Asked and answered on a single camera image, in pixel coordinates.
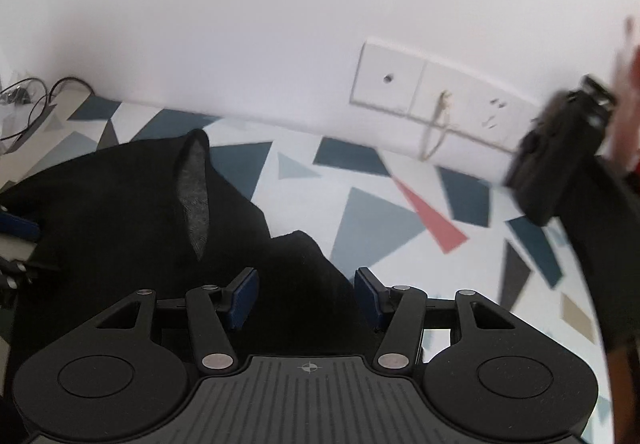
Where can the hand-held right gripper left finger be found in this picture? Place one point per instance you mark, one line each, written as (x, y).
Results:
(245, 299)

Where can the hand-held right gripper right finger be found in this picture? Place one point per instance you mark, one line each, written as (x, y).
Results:
(367, 299)

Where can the clear plastic bag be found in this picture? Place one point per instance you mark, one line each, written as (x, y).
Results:
(15, 96)

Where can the white blank wall plate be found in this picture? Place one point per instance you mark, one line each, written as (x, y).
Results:
(385, 73)

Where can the blurred black object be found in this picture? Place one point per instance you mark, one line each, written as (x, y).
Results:
(555, 163)

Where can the black garment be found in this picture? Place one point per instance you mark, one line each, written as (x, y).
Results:
(125, 224)

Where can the white wall socket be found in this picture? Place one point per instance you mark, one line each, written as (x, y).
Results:
(470, 108)

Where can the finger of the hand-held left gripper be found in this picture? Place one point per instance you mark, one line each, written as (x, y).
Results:
(17, 226)
(12, 274)

